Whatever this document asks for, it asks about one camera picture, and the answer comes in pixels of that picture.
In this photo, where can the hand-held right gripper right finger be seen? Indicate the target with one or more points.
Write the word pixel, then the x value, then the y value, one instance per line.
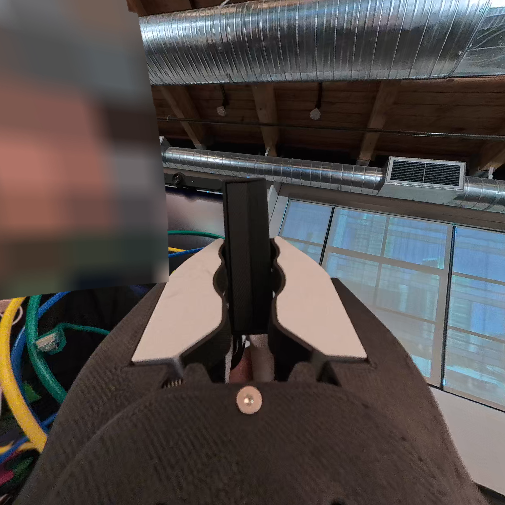
pixel 315 315

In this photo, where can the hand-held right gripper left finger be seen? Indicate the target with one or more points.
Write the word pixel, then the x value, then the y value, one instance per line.
pixel 185 315

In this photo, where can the black network switch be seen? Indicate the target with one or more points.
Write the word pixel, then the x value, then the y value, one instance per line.
pixel 246 256

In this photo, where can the black printed t-shirt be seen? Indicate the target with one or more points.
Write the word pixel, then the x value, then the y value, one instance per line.
pixel 86 311

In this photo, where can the small ceiling spotlight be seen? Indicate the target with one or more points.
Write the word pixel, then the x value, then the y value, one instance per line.
pixel 221 111
pixel 315 114

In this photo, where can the dark wall screen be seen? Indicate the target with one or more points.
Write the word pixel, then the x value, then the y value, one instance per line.
pixel 197 213

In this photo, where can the black camera bar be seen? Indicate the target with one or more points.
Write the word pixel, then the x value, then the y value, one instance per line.
pixel 189 180

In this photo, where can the round metal air duct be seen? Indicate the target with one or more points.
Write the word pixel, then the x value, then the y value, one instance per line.
pixel 276 167

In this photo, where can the large silver ceiling duct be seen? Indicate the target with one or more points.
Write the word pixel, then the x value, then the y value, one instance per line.
pixel 315 39

